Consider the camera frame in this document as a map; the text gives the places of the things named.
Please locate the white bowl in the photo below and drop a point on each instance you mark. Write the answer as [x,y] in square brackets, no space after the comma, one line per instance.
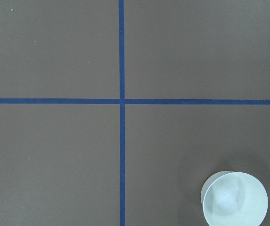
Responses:
[233,199]

